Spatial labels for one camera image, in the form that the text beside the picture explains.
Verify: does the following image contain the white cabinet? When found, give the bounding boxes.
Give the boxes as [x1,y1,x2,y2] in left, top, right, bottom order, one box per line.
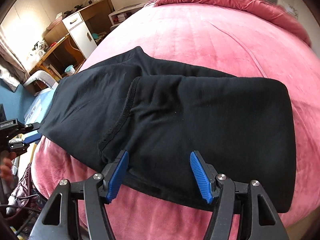
[62,11,98,59]

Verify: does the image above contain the grey chair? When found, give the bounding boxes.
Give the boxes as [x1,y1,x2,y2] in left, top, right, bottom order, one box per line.
[23,70,59,93]

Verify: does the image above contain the pink bed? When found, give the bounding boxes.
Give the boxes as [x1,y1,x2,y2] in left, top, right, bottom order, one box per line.
[31,4,320,240]

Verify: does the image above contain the pink cloth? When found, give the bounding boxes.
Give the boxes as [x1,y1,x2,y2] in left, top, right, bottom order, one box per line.
[46,14,63,30]

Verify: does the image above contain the white floral box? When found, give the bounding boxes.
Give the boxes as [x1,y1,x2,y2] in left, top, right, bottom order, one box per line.
[285,4,299,18]

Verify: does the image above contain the white bedside shelf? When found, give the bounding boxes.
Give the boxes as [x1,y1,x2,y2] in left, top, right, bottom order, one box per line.
[109,4,145,28]

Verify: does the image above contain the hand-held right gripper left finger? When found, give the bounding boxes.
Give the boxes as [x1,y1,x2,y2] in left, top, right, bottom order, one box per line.
[32,150,130,240]

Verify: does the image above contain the white plastic bag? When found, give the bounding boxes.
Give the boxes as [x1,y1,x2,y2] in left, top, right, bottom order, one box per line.
[26,47,44,60]

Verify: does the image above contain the black cable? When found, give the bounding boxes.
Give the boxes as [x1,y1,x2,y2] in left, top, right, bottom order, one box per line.
[0,194,47,212]

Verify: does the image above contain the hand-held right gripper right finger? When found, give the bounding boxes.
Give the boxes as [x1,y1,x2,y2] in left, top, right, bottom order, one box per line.
[190,151,285,240]

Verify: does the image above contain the maroon puffy bag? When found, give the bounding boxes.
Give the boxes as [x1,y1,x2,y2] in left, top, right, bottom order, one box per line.
[7,162,38,215]

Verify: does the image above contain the light blue box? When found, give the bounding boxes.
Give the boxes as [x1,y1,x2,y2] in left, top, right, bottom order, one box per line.
[25,90,57,125]

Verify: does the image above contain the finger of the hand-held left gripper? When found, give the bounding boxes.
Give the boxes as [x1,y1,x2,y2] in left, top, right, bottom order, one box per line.
[24,122,40,133]
[9,131,42,153]

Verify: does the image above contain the person's left hand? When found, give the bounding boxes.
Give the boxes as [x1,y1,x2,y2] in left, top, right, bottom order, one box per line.
[0,151,16,182]

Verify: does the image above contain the beige side curtain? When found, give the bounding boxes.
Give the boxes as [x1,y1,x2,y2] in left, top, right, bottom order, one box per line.
[0,34,28,88]

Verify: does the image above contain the wooden desk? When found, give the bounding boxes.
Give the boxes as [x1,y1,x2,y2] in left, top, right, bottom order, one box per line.
[29,0,113,80]

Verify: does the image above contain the black pants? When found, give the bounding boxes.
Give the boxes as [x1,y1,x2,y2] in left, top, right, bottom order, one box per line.
[39,46,297,214]

